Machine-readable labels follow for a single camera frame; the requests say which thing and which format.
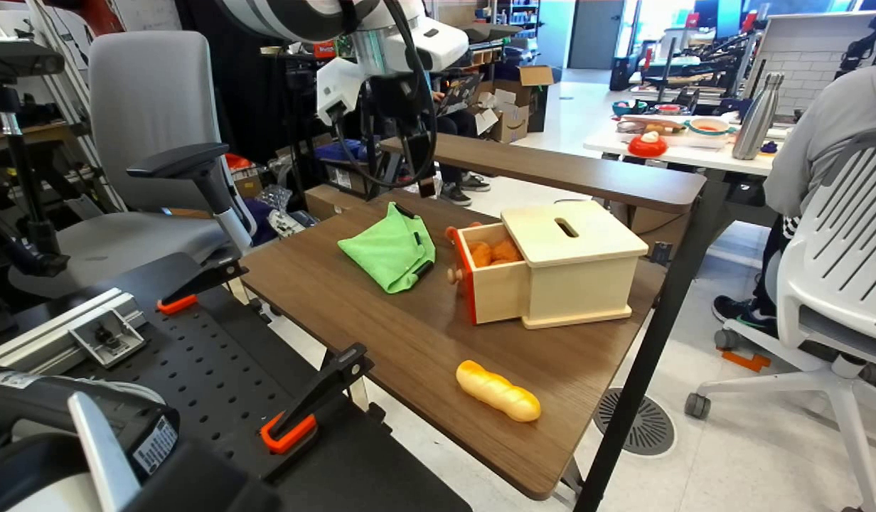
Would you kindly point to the white slatted office chair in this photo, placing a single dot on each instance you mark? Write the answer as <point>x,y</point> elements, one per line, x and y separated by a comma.
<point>836,285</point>

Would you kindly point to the wooden box with slot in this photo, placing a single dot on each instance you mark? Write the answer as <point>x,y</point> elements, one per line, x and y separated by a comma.
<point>575,257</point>

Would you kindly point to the grey padded office chair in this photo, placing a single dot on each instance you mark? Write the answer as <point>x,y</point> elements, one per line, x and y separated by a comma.
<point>148,132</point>

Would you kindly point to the orange round toy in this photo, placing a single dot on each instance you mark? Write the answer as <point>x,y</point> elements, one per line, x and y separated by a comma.
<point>496,251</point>

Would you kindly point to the aluminium extrusion rail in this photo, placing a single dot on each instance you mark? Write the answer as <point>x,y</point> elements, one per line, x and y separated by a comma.
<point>56,328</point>

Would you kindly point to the round floor grate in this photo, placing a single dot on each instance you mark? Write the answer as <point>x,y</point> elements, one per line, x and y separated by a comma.
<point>637,422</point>

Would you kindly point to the person in grey hoodie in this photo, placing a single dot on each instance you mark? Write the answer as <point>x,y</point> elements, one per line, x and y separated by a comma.
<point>825,132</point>

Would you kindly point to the red front wooden drawer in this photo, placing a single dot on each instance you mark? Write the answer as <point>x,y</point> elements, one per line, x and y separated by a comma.
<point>489,290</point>

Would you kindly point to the red round desk object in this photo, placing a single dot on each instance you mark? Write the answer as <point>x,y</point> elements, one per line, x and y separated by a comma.
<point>646,146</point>

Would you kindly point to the grey device with label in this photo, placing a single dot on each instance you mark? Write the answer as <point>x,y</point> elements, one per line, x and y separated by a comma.
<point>77,446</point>

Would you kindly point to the small grey metal bracket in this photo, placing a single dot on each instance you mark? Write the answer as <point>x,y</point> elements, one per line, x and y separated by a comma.
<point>110,341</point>

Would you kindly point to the yellow oblong toy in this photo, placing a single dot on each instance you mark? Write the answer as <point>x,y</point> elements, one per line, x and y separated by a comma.
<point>499,391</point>

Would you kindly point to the stacked cardboard boxes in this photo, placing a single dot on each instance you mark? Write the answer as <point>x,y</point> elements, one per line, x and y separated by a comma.
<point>512,103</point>

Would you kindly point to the green cloth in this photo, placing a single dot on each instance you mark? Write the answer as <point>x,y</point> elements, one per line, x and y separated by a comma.
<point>390,251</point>

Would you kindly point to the white office desk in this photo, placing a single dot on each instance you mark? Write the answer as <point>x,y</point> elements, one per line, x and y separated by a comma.
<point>684,146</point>

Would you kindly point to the black tripod stand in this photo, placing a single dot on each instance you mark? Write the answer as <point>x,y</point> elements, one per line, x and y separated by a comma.
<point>20,160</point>

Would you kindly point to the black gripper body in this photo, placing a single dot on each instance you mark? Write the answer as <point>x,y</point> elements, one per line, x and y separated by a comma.
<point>413,110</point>

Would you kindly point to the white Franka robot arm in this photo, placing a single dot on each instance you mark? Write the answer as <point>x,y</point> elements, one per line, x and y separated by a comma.
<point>306,15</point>

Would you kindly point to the black perforated mounting table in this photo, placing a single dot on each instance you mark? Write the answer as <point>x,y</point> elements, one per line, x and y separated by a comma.
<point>249,409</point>

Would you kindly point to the black table leg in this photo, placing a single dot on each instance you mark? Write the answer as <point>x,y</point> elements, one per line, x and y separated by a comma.
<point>646,352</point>

